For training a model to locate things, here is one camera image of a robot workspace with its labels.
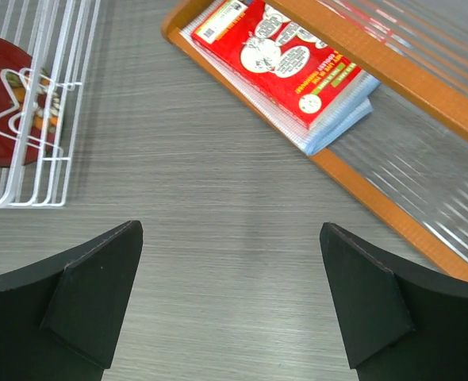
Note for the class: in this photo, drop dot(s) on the white wire dish rack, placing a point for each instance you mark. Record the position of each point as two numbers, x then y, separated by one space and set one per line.
45 49

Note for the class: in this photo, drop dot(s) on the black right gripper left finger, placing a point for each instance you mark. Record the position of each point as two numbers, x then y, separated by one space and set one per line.
61 317

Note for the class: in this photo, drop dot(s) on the red comic book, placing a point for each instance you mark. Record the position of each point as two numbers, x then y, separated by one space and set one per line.
283 61

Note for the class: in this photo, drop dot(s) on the orange wooden shelf rack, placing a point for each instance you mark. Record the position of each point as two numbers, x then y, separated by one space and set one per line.
407 160

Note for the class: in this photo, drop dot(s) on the red floral plate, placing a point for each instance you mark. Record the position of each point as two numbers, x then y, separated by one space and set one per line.
14 83

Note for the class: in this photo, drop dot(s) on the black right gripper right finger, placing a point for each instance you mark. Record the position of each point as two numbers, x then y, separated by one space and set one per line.
398 319

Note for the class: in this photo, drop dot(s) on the blue white notebook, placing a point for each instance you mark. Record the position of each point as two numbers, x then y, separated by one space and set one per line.
351 108

